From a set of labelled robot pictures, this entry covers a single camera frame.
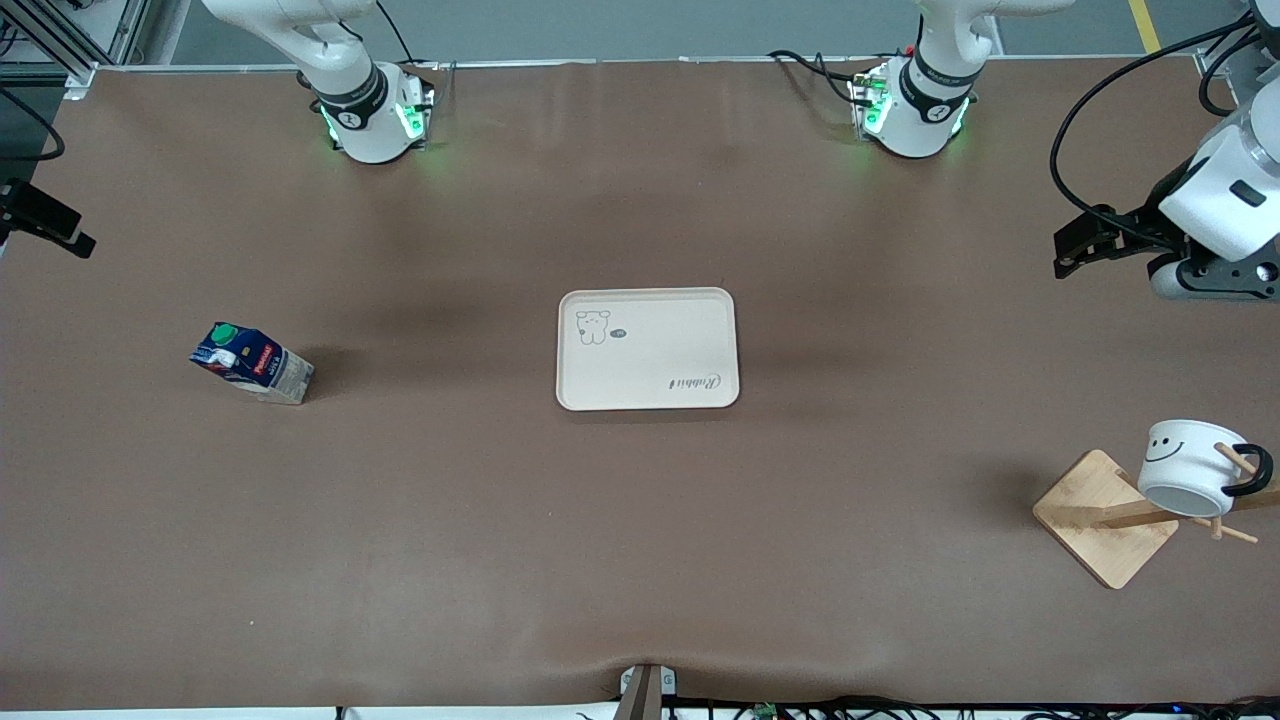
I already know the grey camera mount clamp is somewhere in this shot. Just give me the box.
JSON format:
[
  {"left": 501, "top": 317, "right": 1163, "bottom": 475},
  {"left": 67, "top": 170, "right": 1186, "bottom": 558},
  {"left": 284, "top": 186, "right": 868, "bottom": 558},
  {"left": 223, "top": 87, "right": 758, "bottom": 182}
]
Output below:
[{"left": 618, "top": 663, "right": 678, "bottom": 720}]

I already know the black base power cable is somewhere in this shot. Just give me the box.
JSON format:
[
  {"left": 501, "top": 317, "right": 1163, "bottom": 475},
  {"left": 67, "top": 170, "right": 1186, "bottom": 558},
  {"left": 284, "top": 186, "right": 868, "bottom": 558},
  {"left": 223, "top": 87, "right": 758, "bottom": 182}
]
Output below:
[
  {"left": 375, "top": 0, "right": 421, "bottom": 66},
  {"left": 768, "top": 48, "right": 866, "bottom": 111}
]

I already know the brown table mat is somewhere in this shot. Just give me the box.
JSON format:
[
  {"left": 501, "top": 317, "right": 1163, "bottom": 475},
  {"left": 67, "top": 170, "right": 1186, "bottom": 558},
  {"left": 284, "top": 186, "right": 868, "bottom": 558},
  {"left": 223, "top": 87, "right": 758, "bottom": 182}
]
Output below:
[{"left": 0, "top": 58, "right": 1280, "bottom": 713}]

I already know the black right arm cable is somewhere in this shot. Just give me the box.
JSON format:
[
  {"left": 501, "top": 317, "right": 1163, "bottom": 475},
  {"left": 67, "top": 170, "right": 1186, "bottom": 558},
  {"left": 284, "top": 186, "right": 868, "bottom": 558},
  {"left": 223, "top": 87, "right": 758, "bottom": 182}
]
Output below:
[{"left": 0, "top": 85, "right": 66, "bottom": 163}]

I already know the wooden mug stand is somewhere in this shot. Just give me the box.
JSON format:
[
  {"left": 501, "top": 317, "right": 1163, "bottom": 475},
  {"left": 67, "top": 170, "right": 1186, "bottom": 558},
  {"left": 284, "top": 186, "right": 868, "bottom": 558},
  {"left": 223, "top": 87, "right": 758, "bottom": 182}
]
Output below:
[{"left": 1032, "top": 443, "right": 1280, "bottom": 590}]

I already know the beige plastic tray bear print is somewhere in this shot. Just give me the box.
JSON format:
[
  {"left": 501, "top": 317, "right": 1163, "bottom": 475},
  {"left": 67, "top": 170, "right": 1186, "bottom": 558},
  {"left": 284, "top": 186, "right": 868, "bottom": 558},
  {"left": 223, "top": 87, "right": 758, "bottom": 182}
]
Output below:
[{"left": 556, "top": 287, "right": 741, "bottom": 412}]

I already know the blue milk carton green cap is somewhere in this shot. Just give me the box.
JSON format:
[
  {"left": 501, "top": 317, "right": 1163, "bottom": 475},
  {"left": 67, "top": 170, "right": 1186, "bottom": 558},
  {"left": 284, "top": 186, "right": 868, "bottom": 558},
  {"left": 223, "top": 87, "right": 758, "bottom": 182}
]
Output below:
[{"left": 189, "top": 322, "right": 315, "bottom": 405}]

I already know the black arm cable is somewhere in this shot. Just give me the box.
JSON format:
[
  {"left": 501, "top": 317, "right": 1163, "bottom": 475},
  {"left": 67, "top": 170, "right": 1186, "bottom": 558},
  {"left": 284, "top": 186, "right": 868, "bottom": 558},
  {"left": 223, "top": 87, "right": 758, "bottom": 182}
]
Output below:
[
  {"left": 0, "top": 85, "right": 66, "bottom": 163},
  {"left": 1050, "top": 15, "right": 1280, "bottom": 251}
]

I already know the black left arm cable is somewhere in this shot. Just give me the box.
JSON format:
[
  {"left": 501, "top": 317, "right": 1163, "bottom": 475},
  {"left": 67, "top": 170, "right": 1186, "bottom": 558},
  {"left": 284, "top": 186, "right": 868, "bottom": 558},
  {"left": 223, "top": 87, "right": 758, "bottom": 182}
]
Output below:
[{"left": 1050, "top": 15, "right": 1280, "bottom": 251}]

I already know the white smiley mug black handle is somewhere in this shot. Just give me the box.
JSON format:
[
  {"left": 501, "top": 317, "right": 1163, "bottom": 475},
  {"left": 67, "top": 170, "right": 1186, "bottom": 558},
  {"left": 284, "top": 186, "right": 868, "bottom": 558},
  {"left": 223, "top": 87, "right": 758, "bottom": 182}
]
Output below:
[{"left": 1137, "top": 419, "right": 1275, "bottom": 519}]

